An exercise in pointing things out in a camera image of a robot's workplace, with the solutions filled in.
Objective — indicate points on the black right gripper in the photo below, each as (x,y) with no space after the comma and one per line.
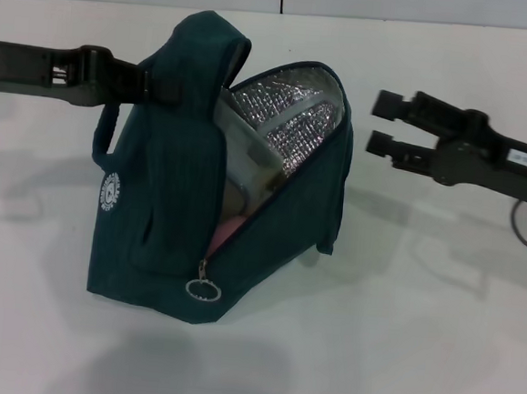
(485,160)

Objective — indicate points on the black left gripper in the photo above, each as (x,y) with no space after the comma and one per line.
(27,69)

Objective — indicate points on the dark teal insulated lunch bag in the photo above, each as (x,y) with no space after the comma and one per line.
(165,175)

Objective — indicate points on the clear food container blue seal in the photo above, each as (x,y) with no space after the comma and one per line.
(249,145)

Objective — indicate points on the pink toy peach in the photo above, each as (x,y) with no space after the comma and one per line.
(228,233)

